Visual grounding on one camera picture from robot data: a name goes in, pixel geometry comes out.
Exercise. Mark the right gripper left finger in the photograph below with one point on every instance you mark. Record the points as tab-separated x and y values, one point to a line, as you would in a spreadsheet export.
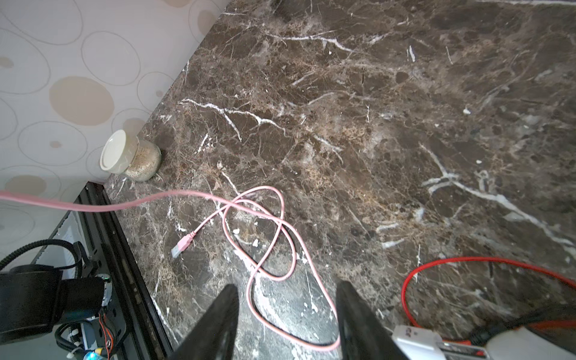
214	335

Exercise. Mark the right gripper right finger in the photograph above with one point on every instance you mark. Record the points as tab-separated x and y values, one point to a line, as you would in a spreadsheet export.
361	334

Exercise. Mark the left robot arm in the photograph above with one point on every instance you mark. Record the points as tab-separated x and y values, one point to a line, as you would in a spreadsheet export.
36	297

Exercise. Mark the white black headphones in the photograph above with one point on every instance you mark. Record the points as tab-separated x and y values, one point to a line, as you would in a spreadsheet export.
546	333

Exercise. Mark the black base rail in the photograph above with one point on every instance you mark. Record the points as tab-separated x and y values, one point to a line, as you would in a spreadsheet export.
130	314

